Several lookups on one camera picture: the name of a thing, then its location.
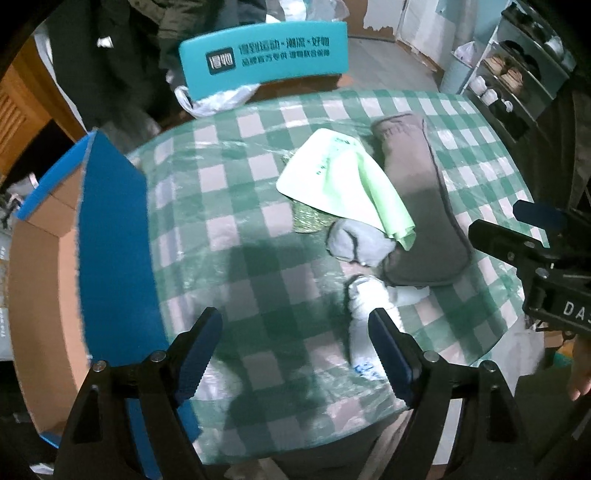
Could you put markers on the dark jacket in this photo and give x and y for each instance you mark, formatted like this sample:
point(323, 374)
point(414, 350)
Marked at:
point(106, 55)

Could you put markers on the small white plastic bag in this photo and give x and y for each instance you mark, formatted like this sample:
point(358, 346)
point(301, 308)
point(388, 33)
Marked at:
point(465, 51)

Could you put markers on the white shoe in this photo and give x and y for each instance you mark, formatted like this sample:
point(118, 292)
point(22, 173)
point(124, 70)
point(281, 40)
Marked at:
point(491, 96)
point(478, 85)

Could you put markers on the grey sock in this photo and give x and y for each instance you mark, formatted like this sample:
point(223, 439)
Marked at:
point(355, 242)

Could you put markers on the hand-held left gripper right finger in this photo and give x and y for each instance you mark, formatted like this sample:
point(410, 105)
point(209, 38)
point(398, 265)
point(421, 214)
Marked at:
point(391, 357)

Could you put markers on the green checked tablecloth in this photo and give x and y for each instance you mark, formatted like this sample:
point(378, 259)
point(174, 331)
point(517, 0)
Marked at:
point(258, 258)

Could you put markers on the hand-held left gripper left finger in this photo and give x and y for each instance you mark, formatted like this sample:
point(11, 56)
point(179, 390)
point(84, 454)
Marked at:
point(199, 355)

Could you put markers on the long grey fabric pouch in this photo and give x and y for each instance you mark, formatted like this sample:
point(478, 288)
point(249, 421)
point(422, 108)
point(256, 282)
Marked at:
point(415, 207)

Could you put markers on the wooden cabinet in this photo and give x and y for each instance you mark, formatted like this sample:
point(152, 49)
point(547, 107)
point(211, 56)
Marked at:
point(27, 115)

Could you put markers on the teal printed cardboard box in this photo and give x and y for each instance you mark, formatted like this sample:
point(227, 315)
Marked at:
point(268, 50)

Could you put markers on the white sock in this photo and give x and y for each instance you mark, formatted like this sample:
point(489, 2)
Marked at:
point(364, 300)

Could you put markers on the brown shoe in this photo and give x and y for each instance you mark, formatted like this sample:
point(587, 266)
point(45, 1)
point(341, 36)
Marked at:
point(511, 76)

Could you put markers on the green glittery scrub cloth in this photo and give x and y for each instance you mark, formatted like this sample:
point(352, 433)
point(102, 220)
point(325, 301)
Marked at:
point(307, 221)

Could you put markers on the light blue bin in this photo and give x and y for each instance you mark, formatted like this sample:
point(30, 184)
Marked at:
point(455, 76)

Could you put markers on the cardboard box with blue flaps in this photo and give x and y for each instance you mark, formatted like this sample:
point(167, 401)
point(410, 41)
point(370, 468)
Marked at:
point(41, 300)

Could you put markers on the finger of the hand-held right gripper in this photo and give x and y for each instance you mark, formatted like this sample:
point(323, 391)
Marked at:
point(538, 214)
point(503, 242)

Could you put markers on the grey shoe rack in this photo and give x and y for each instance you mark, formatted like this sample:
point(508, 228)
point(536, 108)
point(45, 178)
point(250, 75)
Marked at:
point(531, 32)

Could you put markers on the light green cloth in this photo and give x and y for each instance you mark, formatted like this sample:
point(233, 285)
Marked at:
point(332, 175)

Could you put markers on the person's right hand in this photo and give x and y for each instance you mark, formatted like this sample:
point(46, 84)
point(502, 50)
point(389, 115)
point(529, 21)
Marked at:
point(581, 374)

